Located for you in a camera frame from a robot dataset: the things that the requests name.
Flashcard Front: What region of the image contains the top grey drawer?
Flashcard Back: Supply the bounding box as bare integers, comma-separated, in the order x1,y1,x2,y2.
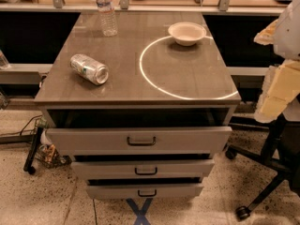
47,127,232,156

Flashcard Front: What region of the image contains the white paper bowl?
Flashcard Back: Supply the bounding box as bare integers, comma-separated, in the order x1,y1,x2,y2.
168,22,206,46

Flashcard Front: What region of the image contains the clear plastic water bottle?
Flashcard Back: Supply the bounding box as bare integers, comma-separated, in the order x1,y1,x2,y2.
96,0,118,37

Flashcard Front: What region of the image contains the grey drawer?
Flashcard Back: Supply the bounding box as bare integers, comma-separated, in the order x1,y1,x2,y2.
47,127,232,156
86,183,203,200
71,159,215,180

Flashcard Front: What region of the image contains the silver soda can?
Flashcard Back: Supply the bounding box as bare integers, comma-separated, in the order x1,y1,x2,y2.
70,53,109,85

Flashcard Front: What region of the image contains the blue tape cross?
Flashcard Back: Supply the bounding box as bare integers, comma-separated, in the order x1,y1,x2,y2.
126,198,152,225

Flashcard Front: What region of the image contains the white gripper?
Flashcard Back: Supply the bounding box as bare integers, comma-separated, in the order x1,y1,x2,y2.
254,0,300,123

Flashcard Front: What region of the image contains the black wheeled stand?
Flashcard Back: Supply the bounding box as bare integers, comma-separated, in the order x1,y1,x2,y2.
23,127,43,174

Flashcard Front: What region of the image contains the bottom grey drawer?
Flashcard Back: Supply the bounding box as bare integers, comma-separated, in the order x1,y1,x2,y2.
86,183,203,200

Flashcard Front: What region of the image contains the grey drawer cabinet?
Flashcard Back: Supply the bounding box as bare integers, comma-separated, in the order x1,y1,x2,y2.
35,11,240,186

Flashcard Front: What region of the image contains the black office chair base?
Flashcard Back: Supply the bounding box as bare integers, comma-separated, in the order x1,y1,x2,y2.
224,112,300,221

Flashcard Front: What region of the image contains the middle grey drawer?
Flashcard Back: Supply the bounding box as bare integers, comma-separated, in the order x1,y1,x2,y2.
71,159,215,180

